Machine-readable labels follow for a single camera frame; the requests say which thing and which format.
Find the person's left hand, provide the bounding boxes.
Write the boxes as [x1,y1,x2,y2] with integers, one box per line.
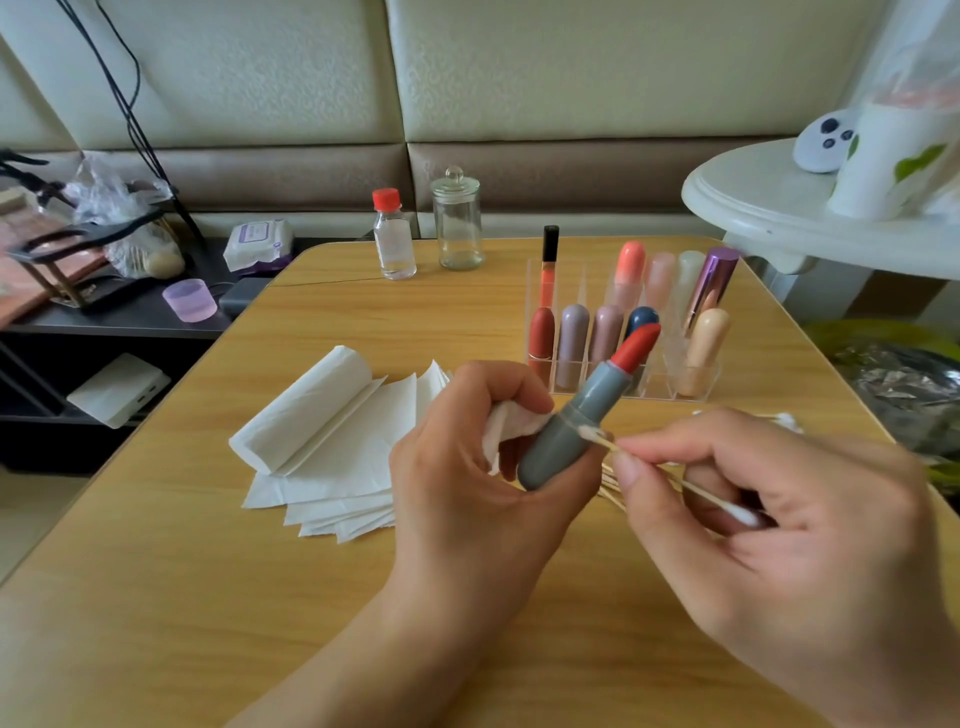
[387,360,609,650]

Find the person's right hand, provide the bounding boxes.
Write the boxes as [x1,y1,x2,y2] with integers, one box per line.
[612,408,960,728]

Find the white tissue sheet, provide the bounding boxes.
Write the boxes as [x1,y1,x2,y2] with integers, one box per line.
[480,397,560,476]

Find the red lipstick grey-blue tube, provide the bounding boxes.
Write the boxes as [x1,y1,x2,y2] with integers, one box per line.
[517,322,663,492]

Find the stack of white tissues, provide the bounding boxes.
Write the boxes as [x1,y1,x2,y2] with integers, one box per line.
[229,345,452,545]

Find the red lipstick mauve tube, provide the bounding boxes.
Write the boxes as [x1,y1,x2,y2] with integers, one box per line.
[556,303,593,392]

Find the red lipstick dusty pink tube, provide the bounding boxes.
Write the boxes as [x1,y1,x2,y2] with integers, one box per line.
[589,304,624,369]

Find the clear acrylic lipstick organizer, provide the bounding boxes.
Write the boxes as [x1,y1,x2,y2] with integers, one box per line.
[537,225,740,399]

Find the person's left forearm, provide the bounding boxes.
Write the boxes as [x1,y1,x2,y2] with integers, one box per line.
[232,607,482,728]

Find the yellow-green bin with bag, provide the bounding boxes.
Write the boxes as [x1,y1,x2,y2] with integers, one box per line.
[817,318,960,497]

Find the clear bottle red cap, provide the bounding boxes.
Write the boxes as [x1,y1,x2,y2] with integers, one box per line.
[372,186,419,282]

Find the glass jar with lid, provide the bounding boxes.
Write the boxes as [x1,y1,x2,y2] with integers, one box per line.
[430,166,485,272]

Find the wet wipes pack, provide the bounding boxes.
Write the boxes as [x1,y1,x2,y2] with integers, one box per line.
[223,220,296,275]

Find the small purple plastic cup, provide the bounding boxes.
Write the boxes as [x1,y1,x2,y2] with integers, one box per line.
[162,277,219,324]

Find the white round side table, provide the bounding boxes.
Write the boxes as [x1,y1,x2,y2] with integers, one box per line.
[682,138,960,282]

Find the white power bank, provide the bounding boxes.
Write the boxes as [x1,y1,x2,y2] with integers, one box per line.
[66,352,171,429]

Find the black low shelf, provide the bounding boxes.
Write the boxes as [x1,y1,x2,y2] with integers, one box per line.
[0,232,362,479]

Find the white mug green leaf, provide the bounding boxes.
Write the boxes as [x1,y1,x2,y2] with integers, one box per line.
[828,87,960,222]

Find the white panda figure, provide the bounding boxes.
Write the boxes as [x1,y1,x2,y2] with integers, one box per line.
[792,109,860,174]

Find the beige padded backrest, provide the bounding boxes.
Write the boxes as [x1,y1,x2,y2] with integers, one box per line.
[0,0,887,242]

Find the crumpled clear plastic bag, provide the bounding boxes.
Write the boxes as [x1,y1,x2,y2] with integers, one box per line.
[67,150,189,282]

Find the pink tray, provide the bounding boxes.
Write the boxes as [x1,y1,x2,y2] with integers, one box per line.
[0,210,107,329]

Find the black clip tool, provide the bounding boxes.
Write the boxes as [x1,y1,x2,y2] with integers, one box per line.
[0,150,54,204]

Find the black cables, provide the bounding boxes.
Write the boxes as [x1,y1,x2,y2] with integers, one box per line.
[57,0,197,242]

